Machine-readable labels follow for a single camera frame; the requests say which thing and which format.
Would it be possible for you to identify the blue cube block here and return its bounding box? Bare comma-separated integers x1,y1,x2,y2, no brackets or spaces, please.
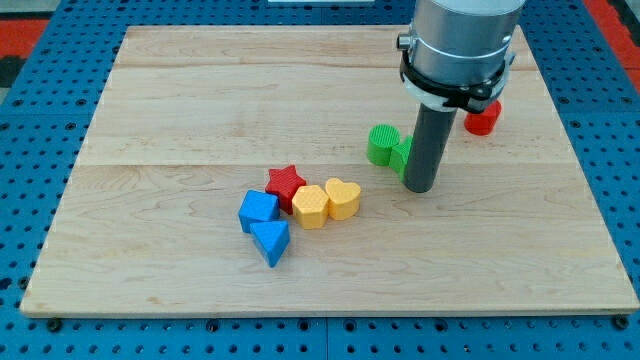
238,190,280,233

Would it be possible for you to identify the black clamp ring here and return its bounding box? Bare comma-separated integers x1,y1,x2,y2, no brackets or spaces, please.
399,49,516,115

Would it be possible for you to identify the red cylinder block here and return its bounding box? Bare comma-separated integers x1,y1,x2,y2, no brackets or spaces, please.
464,100,502,136

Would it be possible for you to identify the blue triangle block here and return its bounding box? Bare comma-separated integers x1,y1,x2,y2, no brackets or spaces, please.
250,220,290,268

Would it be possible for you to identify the yellow heart block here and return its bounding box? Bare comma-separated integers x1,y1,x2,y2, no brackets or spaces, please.
325,178,361,220

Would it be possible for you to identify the green star block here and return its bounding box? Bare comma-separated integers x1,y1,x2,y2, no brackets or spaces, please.
389,136,413,182

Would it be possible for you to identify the green cylinder block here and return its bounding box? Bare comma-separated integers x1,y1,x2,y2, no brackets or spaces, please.
366,124,400,167

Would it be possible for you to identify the wooden board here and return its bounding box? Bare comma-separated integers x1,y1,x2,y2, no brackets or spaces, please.
20,26,639,319

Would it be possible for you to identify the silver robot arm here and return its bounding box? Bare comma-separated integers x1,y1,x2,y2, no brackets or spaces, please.
396,0,525,113

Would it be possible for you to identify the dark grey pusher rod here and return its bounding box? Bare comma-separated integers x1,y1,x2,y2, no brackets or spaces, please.
404,105,457,193

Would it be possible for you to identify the yellow hexagon block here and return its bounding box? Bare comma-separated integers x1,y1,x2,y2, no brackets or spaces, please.
292,185,329,230

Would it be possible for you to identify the red star block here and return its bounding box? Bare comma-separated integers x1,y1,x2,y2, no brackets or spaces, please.
265,165,307,215

